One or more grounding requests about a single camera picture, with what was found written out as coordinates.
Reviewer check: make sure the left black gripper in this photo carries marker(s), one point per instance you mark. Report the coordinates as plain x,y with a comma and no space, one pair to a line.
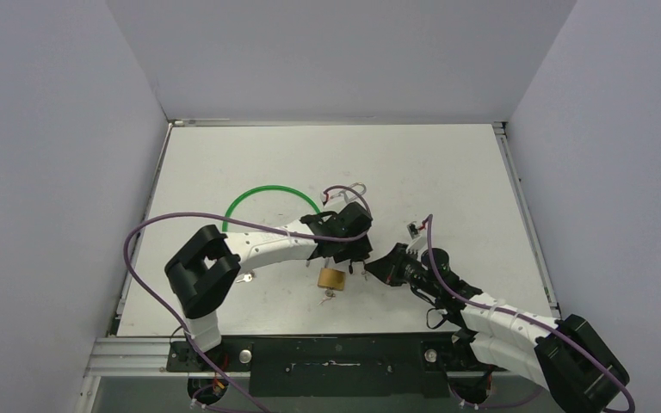
360,248

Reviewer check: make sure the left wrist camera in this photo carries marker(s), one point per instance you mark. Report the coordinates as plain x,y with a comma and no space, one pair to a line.
334,199

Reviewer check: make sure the green cable lock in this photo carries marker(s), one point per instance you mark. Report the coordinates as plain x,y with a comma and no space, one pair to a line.
271,205

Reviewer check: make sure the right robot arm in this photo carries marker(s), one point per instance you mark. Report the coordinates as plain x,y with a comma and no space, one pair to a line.
566,357

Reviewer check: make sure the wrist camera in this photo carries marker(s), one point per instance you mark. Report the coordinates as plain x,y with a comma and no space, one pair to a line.
334,199
418,235

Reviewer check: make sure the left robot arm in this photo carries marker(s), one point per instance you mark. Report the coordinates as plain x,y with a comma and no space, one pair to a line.
204,269

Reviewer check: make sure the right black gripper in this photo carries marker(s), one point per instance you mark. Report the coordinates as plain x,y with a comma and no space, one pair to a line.
398,266

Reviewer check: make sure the black base frame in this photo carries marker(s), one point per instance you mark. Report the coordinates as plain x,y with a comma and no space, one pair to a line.
411,372

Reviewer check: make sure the cable lock keys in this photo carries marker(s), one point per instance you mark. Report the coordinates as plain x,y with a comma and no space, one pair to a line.
245,278

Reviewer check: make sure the yellow black padlock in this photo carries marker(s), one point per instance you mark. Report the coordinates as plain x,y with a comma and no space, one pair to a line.
357,267

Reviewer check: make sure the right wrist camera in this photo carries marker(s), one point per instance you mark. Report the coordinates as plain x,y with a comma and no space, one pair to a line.
418,235

